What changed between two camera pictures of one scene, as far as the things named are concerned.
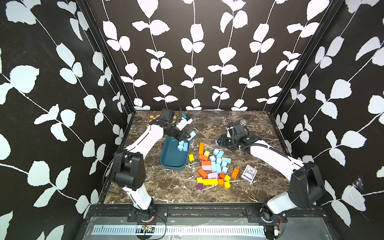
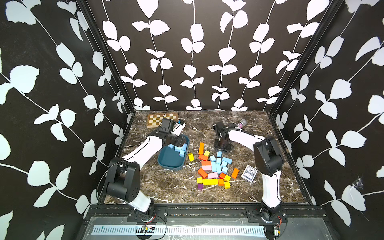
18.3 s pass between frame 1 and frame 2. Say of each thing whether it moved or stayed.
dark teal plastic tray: stayed
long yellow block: stayed
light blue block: moved
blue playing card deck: stayed
